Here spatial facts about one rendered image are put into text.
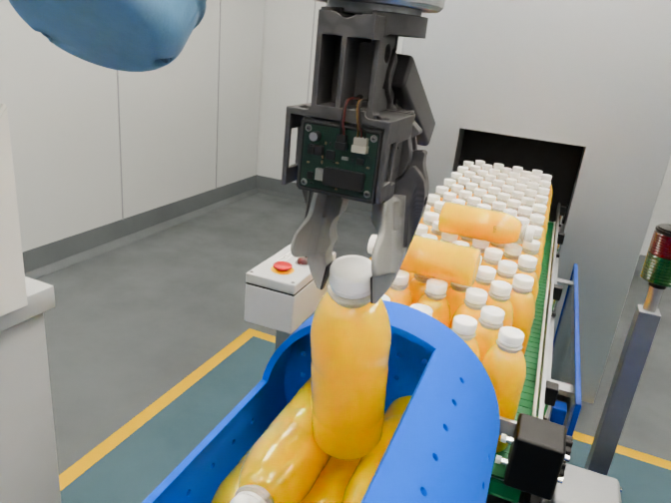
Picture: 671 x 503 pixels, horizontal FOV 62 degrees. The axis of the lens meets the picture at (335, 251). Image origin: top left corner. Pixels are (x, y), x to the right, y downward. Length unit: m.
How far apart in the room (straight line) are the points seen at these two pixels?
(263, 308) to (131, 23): 0.78
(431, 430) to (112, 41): 0.38
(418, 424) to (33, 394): 0.73
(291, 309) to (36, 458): 0.50
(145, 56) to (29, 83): 3.33
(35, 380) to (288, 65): 4.66
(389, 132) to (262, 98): 5.28
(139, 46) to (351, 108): 0.13
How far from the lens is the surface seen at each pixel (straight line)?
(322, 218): 0.44
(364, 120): 0.35
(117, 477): 2.26
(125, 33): 0.33
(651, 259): 1.15
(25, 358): 1.04
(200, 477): 0.64
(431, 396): 0.55
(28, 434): 1.12
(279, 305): 1.03
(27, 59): 3.66
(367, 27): 0.35
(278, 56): 5.52
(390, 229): 0.42
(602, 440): 1.32
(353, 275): 0.45
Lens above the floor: 1.52
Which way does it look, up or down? 21 degrees down
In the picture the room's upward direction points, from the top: 6 degrees clockwise
